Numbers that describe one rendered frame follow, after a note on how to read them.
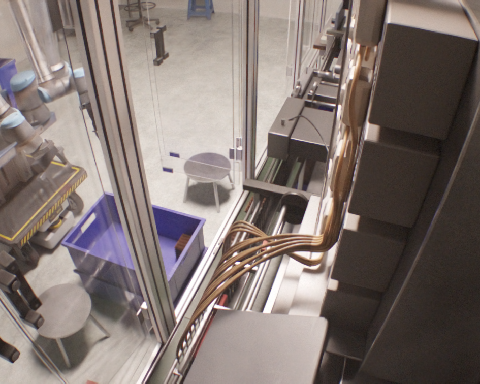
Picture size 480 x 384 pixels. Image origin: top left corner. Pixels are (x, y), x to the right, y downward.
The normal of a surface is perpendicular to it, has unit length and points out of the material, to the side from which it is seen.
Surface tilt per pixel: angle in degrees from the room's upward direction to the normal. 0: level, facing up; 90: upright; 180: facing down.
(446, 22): 0
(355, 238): 90
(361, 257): 90
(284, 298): 0
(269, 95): 0
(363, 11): 90
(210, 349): 20
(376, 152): 90
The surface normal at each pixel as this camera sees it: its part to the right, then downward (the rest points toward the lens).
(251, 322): -0.32, -0.78
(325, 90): 0.00, -0.75
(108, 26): 0.94, 0.22
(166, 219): -0.34, 0.62
